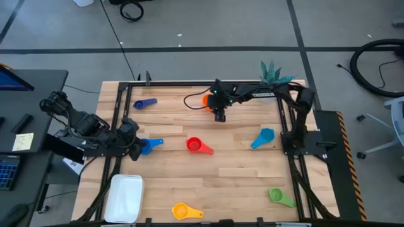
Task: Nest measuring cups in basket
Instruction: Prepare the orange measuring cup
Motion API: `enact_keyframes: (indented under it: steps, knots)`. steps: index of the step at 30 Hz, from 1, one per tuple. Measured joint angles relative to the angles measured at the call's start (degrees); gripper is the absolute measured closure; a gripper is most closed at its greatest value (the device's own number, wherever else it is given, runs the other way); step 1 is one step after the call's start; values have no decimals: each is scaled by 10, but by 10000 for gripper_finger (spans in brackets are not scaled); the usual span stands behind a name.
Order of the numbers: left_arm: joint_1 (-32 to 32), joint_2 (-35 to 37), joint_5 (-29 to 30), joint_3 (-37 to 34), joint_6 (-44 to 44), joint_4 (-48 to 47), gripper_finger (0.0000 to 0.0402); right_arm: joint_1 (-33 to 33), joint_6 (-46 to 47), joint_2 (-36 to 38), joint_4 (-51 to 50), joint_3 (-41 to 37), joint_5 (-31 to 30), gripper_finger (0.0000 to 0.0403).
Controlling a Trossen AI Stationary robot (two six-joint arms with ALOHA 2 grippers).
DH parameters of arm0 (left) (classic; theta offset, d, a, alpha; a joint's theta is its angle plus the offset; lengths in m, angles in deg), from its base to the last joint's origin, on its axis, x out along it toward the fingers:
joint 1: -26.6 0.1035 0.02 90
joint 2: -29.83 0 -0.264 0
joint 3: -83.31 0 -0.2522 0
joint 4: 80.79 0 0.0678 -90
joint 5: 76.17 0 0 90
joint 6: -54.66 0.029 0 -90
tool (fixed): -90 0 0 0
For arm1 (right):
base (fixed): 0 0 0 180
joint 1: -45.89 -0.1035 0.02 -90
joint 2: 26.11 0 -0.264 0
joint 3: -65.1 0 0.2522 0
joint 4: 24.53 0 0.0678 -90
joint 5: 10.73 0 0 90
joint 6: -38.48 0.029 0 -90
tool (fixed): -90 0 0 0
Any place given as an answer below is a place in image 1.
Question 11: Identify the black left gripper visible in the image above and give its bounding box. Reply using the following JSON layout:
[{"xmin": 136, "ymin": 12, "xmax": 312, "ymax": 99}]
[{"xmin": 119, "ymin": 118, "xmax": 148, "ymax": 161}]

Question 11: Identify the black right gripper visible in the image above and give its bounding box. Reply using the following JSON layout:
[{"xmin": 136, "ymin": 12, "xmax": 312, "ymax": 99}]
[{"xmin": 206, "ymin": 93, "xmax": 236, "ymax": 123}]

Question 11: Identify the orange measuring cup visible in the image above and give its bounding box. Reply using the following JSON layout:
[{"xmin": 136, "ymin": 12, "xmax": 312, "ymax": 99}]
[{"xmin": 201, "ymin": 93, "xmax": 215, "ymax": 113}]

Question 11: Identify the red measuring cup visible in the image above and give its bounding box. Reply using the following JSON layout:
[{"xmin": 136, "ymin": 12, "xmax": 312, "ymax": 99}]
[{"xmin": 185, "ymin": 136, "xmax": 215, "ymax": 156}]

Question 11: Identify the dark blue measuring cup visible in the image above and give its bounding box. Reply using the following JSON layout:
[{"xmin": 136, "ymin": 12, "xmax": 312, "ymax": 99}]
[{"xmin": 133, "ymin": 98, "xmax": 158, "ymax": 110}]

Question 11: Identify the light blue measuring cup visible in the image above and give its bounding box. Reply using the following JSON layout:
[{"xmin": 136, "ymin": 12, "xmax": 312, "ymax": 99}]
[{"xmin": 251, "ymin": 127, "xmax": 276, "ymax": 150}]

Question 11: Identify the white plastic basket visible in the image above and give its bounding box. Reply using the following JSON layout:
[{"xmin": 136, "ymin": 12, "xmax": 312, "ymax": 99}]
[{"xmin": 104, "ymin": 173, "xmax": 145, "ymax": 224}]

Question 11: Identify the yellow measuring cup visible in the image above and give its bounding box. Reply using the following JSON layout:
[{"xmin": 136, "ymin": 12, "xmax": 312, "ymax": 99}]
[{"xmin": 171, "ymin": 202, "xmax": 205, "ymax": 221}]

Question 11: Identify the green measuring cup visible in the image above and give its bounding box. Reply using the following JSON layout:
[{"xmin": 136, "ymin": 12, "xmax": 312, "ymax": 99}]
[{"xmin": 268, "ymin": 187, "xmax": 297, "ymax": 209}]

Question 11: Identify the green plant in white pot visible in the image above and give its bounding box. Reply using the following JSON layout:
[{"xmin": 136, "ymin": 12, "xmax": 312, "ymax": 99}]
[{"xmin": 257, "ymin": 59, "xmax": 298, "ymax": 105}]

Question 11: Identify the black clamp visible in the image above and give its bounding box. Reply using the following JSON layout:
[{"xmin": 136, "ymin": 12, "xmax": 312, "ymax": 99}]
[{"xmin": 136, "ymin": 70, "xmax": 153, "ymax": 86}]

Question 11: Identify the black desk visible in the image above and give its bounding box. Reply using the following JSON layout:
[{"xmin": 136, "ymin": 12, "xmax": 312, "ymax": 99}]
[{"xmin": 0, "ymin": 68, "xmax": 69, "ymax": 227}]

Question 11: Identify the yellow sticky note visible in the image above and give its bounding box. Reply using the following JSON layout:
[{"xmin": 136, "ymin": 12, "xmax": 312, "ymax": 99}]
[{"xmin": 11, "ymin": 132, "xmax": 35, "ymax": 152}]

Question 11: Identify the black remote control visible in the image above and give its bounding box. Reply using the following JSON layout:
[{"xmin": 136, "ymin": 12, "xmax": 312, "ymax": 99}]
[{"xmin": 10, "ymin": 113, "xmax": 34, "ymax": 135}]

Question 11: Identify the backlit keyboard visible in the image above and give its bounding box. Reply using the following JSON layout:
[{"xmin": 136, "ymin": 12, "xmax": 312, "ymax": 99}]
[{"xmin": 0, "ymin": 154, "xmax": 21, "ymax": 192}]

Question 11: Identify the black hazard-striped platform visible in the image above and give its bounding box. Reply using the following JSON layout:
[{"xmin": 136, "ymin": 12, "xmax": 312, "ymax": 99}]
[{"xmin": 314, "ymin": 110, "xmax": 369, "ymax": 221}]

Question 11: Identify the black rounded pad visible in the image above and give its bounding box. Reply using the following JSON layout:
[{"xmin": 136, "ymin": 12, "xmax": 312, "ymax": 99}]
[{"xmin": 0, "ymin": 203, "xmax": 30, "ymax": 227}]

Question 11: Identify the laptop screen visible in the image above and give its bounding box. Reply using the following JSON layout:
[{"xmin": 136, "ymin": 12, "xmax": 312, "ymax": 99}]
[{"xmin": 0, "ymin": 64, "xmax": 35, "ymax": 92}]

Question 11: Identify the white bucket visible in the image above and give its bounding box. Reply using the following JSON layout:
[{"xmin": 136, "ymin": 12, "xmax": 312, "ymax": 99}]
[{"xmin": 72, "ymin": 0, "xmax": 95, "ymax": 8}]

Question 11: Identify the grey office chair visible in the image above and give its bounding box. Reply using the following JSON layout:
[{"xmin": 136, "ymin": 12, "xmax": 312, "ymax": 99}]
[{"xmin": 356, "ymin": 96, "xmax": 404, "ymax": 160}]

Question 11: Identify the black metal table frame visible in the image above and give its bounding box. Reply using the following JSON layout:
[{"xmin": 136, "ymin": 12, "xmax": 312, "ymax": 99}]
[{"xmin": 75, "ymin": 80, "xmax": 340, "ymax": 223}]

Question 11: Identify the thin black desk cable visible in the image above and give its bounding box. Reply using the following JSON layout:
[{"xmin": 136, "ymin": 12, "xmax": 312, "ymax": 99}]
[{"xmin": 64, "ymin": 84, "xmax": 100, "ymax": 95}]

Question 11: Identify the long black floor cable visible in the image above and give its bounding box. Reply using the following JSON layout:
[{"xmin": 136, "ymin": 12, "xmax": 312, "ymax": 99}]
[{"xmin": 99, "ymin": 0, "xmax": 137, "ymax": 81}]

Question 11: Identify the thin black power cable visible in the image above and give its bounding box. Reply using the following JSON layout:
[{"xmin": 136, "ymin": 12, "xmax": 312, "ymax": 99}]
[{"xmin": 336, "ymin": 58, "xmax": 404, "ymax": 90}]

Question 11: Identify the black cable coil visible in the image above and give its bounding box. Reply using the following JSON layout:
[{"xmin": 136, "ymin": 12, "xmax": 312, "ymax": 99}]
[{"xmin": 119, "ymin": 0, "xmax": 145, "ymax": 23}]

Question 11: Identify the thick black hose coil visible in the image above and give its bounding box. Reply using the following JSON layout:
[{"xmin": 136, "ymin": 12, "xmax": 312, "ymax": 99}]
[{"xmin": 349, "ymin": 38, "xmax": 404, "ymax": 98}]

